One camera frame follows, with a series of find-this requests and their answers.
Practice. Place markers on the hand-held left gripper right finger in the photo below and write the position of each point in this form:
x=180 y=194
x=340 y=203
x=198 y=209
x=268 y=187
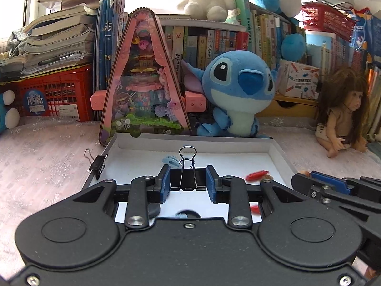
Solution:
x=212 y=184

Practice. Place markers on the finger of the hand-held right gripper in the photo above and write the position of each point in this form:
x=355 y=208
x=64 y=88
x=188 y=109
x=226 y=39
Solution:
x=333 y=183
x=306 y=186

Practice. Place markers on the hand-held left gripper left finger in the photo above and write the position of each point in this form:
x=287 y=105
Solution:
x=164 y=184

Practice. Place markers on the light brown nut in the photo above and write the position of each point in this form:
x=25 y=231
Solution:
x=304 y=172

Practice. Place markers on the black binder clip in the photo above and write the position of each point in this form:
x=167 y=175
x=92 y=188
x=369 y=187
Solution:
x=187 y=180
x=98 y=165

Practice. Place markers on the white cardboard box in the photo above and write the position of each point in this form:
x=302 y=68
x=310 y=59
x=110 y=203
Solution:
x=223 y=161

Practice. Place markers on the dark brown nut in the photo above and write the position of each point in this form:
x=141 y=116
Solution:
x=267 y=180

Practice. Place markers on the short red wall plug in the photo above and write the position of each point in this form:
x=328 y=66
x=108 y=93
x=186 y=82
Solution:
x=254 y=209

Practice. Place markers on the wooden drawer box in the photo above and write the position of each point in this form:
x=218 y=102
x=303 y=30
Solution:
x=297 y=108

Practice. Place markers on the brown-haired baby doll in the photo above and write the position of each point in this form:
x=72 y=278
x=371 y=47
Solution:
x=351 y=101

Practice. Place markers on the pink triangular toy house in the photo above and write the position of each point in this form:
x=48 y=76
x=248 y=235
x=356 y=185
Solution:
x=143 y=95

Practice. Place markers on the blue alien plush toy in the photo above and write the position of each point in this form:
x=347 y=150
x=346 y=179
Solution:
x=238 y=95

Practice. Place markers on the white printed carton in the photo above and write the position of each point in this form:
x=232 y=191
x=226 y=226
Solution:
x=297 y=80

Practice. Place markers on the red plastic crate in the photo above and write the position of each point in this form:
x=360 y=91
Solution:
x=68 y=92

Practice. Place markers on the row of shelf books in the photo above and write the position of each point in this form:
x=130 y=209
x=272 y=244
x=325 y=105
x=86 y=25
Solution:
x=208 y=44

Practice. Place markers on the blue plush ball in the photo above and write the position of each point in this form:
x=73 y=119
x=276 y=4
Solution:
x=293 y=46

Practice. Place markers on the blue printed bag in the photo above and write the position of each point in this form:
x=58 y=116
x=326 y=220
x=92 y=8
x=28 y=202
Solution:
x=366 y=32

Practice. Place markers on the row of upright blue books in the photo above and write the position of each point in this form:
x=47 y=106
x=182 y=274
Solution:
x=105 y=35

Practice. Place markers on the white shelf board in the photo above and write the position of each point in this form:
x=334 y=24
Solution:
x=184 y=21

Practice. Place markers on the red plastic basket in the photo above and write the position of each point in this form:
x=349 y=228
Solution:
x=327 y=18

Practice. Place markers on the blue robot cat plush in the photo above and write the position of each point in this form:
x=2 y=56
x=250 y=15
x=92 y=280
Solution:
x=10 y=119

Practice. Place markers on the green printed book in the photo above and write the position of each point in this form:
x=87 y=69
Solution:
x=241 y=9

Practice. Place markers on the stack of books and papers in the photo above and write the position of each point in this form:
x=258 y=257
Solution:
x=59 y=35

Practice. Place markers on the grey patterned cloth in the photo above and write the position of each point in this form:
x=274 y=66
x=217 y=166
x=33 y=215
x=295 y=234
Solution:
x=18 y=43

